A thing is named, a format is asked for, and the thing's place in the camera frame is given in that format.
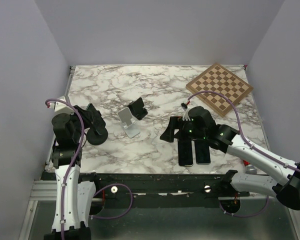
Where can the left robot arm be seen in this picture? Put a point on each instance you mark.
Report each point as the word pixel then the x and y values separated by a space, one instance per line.
pixel 74 193

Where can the wooden chessboard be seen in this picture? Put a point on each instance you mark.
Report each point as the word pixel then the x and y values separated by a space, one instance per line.
pixel 215 80

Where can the silver metal phone stand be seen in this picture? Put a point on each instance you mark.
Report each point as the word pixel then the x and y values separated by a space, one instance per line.
pixel 128 122

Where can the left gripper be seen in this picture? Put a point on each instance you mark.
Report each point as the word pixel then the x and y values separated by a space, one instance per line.
pixel 86 115

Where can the black folding phone stand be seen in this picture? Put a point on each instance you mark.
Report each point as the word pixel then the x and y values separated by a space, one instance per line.
pixel 137 109

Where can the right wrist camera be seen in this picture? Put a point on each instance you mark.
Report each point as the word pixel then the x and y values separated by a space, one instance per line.
pixel 186 109

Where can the red cylindrical tool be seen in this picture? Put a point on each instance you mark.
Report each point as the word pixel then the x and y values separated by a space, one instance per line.
pixel 249 168

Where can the black round-base phone stand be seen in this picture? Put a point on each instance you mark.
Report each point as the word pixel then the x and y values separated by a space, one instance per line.
pixel 97 133

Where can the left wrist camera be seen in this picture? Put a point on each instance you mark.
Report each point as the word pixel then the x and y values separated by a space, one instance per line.
pixel 59 107

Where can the aluminium frame rail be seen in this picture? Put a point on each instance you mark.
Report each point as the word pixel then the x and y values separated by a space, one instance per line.
pixel 43 190

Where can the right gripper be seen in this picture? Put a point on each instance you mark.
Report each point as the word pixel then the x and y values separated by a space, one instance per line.
pixel 174 123

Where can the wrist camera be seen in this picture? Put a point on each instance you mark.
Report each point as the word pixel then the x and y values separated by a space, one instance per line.
pixel 186 109
pixel 59 107

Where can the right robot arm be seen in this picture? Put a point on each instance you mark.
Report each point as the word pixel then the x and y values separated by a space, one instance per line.
pixel 282 176

